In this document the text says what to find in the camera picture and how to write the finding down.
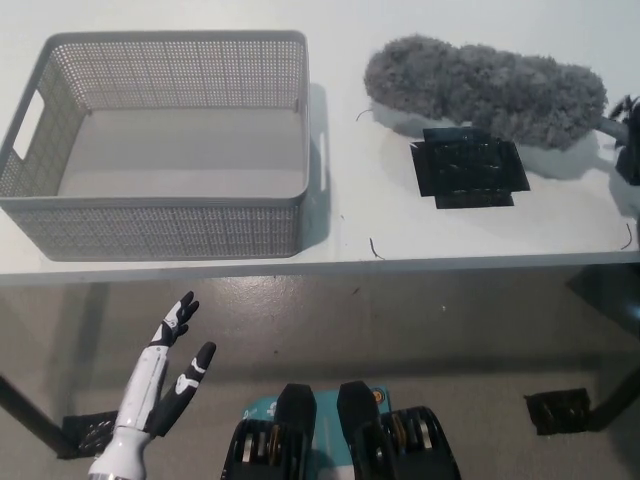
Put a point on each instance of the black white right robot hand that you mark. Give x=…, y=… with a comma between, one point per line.
x=631, y=145

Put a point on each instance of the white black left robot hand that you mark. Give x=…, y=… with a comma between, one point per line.
x=145, y=390

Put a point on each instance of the grey fluffy duster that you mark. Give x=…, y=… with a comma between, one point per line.
x=480, y=85

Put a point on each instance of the black tape patch on desk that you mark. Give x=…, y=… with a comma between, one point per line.
x=467, y=170

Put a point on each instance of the black teal robot body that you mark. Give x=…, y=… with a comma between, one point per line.
x=345, y=440

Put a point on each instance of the black table leg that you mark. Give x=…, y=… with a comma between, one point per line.
x=35, y=407
x=617, y=395

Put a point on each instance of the grey perforated plastic basket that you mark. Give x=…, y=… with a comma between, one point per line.
x=150, y=225

